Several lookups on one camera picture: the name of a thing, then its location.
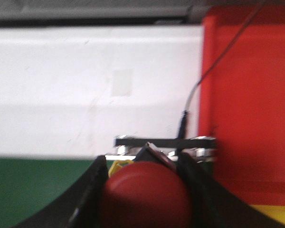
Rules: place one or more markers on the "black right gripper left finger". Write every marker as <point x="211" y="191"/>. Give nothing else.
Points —
<point x="78" y="206"/>

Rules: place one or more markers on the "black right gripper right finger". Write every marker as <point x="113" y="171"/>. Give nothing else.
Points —
<point x="213" y="206"/>

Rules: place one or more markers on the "red push button switch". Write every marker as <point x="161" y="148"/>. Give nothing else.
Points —
<point x="145" y="192"/>

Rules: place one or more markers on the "green conveyor belt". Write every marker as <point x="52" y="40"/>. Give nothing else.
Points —
<point x="27" y="186"/>

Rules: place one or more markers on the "yellow plastic bin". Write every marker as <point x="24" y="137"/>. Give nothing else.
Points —
<point x="275" y="212"/>

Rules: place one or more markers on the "red plastic bin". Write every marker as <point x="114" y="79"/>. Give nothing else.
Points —
<point x="242" y="105"/>

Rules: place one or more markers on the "black sensor bracket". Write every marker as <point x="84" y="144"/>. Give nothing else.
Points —
<point x="201" y="148"/>

